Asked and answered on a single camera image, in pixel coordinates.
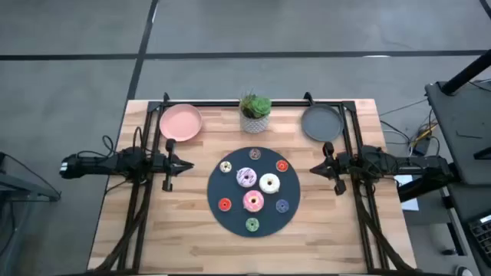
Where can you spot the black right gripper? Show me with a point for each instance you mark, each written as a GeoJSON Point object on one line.
{"type": "Point", "coordinates": [337, 168]}

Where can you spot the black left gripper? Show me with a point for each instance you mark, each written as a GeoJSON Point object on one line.
{"type": "Point", "coordinates": [169, 168]}

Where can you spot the small white drizzled donut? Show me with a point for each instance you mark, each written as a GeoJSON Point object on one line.
{"type": "Point", "coordinates": [222, 164]}

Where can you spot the small orange iced donut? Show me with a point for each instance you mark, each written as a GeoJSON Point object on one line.
{"type": "Point", "coordinates": [278, 163]}

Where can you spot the small blue iced donut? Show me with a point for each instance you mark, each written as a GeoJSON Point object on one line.
{"type": "Point", "coordinates": [279, 202]}

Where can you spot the large purple iced donut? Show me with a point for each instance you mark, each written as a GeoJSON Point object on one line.
{"type": "Point", "coordinates": [241, 180]}

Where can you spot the large white iced donut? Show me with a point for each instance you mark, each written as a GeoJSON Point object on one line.
{"type": "Point", "coordinates": [264, 187]}

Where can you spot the small chocolate sprinkled donut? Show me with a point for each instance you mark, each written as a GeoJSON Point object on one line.
{"type": "Point", "coordinates": [251, 151]}

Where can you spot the large pink iced donut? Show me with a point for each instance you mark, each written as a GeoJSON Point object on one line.
{"type": "Point", "coordinates": [248, 207]}

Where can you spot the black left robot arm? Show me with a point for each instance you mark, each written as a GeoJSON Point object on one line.
{"type": "Point", "coordinates": [96, 165]}

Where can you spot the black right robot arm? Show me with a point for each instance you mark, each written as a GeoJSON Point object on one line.
{"type": "Point", "coordinates": [403, 166]}

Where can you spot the pink plate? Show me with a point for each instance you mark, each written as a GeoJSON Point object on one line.
{"type": "Point", "coordinates": [180, 122]}

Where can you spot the grey plate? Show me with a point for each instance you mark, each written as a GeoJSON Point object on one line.
{"type": "Point", "coordinates": [322, 122]}

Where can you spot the round dark woven placemat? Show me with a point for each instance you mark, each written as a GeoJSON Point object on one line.
{"type": "Point", "coordinates": [230, 187]}

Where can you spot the small red iced donut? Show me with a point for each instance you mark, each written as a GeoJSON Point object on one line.
{"type": "Point", "coordinates": [221, 201]}

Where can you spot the succulent in white patterned pot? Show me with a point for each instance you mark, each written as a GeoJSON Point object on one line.
{"type": "Point", "coordinates": [255, 122]}

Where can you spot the small green iced donut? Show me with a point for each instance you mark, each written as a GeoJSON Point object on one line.
{"type": "Point", "coordinates": [248, 221]}

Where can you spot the white paper label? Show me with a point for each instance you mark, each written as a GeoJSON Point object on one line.
{"type": "Point", "coordinates": [411, 205]}

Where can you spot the grey cart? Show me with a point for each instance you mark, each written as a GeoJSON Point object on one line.
{"type": "Point", "coordinates": [456, 126]}

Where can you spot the grey metal stand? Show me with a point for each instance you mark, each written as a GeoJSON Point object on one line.
{"type": "Point", "coordinates": [23, 191]}

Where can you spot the black keyboard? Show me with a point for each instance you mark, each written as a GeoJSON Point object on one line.
{"type": "Point", "coordinates": [484, 234]}

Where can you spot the black pole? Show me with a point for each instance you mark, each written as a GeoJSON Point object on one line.
{"type": "Point", "coordinates": [466, 73]}

